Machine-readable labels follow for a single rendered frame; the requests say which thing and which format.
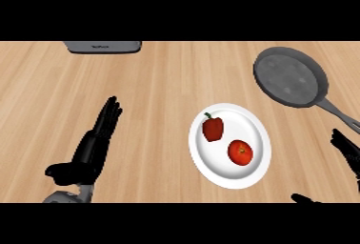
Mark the red tomato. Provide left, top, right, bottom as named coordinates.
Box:
left=226, top=139, right=255, bottom=167

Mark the grey appliance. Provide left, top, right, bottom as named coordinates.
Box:
left=62, top=40, right=143, bottom=55

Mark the red bell pepper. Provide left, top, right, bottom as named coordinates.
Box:
left=201, top=112, right=226, bottom=143

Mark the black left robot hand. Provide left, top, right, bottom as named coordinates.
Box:
left=44, top=95, right=124, bottom=187

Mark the white oval plate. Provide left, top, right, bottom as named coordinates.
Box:
left=188, top=102, right=273, bottom=191

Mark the grey frying pan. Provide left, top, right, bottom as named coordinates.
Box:
left=252, top=46, right=360, bottom=134

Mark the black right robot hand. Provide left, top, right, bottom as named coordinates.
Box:
left=289, top=128, right=360, bottom=204

